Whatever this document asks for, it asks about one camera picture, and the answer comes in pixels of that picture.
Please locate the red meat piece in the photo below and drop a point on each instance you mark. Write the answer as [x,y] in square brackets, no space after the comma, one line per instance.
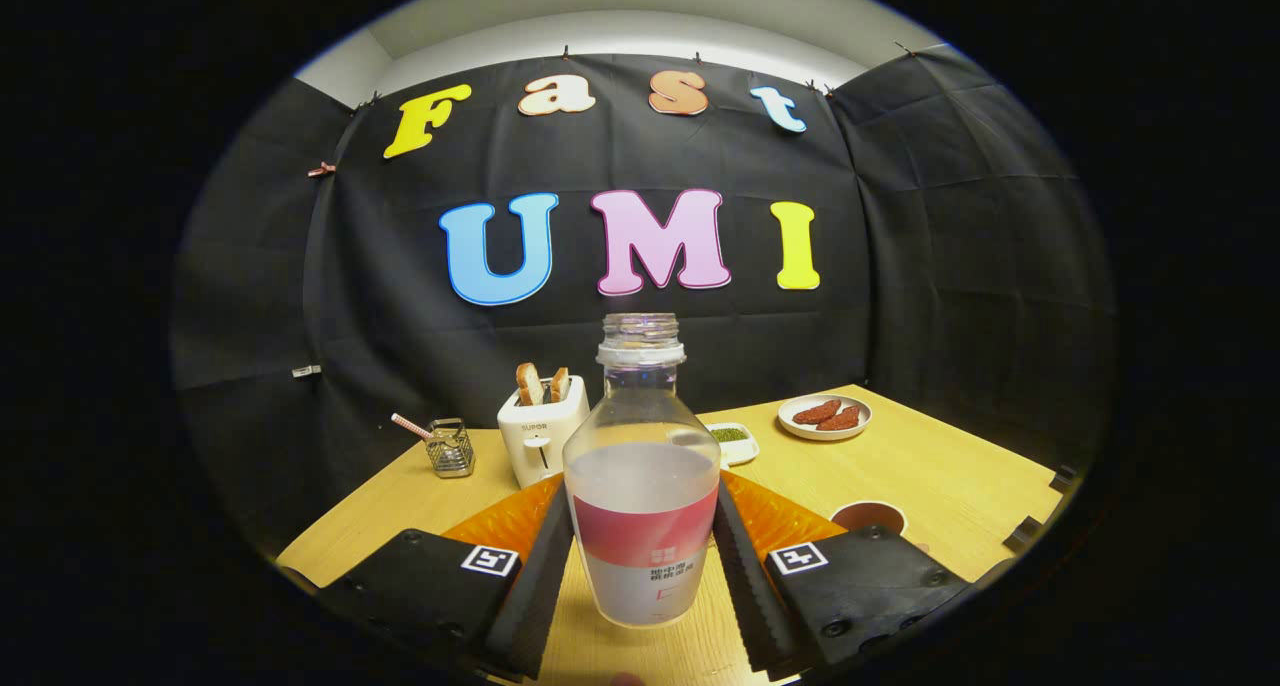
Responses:
[842,420]
[815,412]

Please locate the white toaster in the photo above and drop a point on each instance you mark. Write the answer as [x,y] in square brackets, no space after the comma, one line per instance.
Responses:
[535,441]

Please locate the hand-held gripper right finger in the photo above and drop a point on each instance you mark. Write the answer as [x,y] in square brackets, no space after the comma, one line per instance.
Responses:
[745,586]

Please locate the toast bread slice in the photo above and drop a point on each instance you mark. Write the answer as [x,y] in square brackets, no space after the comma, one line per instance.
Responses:
[560,384]
[529,384]

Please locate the clear juice bottle pink label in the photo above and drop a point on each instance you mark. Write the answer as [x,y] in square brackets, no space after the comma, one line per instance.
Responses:
[640,506]

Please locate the wooden table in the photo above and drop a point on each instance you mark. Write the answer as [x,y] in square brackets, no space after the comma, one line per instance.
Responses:
[900,466]

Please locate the black table clamp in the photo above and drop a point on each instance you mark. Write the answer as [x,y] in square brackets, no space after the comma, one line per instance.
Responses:
[1022,534]
[1063,478]

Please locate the red striped straw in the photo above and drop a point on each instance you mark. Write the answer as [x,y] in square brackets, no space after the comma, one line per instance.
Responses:
[410,425]

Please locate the pink cloth clip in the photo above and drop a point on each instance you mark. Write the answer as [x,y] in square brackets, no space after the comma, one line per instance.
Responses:
[321,170]

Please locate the round white plate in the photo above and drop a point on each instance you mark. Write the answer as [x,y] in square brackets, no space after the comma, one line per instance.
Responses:
[795,426]

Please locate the black backdrop cloth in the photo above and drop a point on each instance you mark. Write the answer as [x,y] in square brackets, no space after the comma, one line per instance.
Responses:
[400,336]

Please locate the small white rectangular dish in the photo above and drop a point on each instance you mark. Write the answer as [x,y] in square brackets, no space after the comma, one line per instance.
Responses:
[738,444]

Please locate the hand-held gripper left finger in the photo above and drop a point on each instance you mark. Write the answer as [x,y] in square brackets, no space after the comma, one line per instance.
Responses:
[535,586]

